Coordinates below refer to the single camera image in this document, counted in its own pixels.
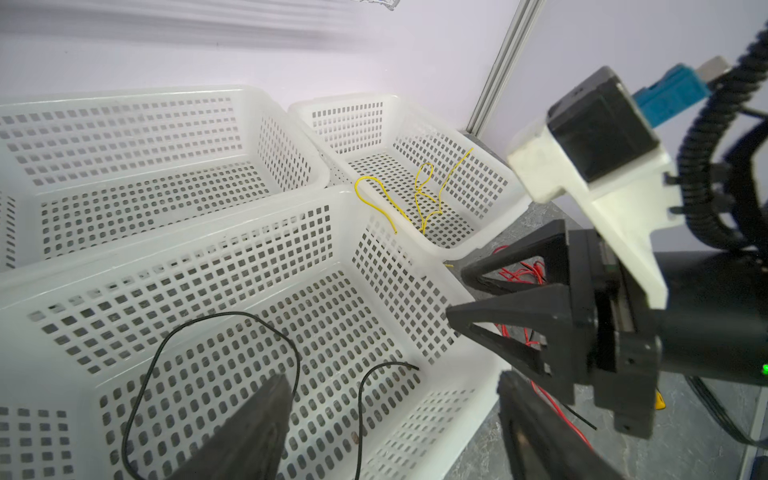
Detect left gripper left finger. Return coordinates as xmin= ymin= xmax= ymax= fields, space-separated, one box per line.
xmin=171 ymin=375 xmax=292 ymax=480

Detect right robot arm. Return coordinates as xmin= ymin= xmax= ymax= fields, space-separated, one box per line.
xmin=447 ymin=31 xmax=767 ymax=448

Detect front white plastic basket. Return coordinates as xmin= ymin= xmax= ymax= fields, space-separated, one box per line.
xmin=1 ymin=187 xmax=503 ymax=479

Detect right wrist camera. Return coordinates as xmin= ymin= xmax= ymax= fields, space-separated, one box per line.
xmin=506 ymin=56 xmax=730 ymax=310

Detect yellow black pliers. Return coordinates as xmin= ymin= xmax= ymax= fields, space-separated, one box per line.
xmin=654 ymin=389 xmax=667 ymax=411

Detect back right white basket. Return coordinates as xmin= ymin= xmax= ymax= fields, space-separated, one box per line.
xmin=288 ymin=93 xmax=531 ymax=260

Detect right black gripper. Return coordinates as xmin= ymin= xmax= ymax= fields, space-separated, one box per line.
xmin=446 ymin=220 xmax=661 ymax=439

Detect black cable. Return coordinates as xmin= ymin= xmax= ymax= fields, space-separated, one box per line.
xmin=121 ymin=310 xmax=421 ymax=480

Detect red cable bundle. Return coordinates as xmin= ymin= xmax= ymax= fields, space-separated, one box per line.
xmin=491 ymin=244 xmax=595 ymax=451

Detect back left white basket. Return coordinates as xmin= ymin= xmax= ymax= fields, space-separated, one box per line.
xmin=1 ymin=85 xmax=330 ymax=272

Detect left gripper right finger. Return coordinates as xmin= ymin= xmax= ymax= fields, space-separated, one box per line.
xmin=497 ymin=371 xmax=621 ymax=480

